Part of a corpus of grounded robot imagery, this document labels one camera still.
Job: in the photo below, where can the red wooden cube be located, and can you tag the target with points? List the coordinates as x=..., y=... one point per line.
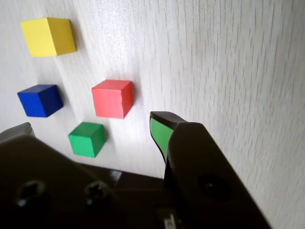
x=109, y=102

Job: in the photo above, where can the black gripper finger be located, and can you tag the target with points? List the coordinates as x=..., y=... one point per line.
x=47, y=190
x=202, y=162

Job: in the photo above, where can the green wooden cube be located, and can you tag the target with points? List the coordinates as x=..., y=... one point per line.
x=83, y=143

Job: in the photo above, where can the blue wooden cube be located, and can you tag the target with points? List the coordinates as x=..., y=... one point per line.
x=35, y=102

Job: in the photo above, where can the yellow wooden cube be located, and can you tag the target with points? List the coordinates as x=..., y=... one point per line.
x=45, y=38

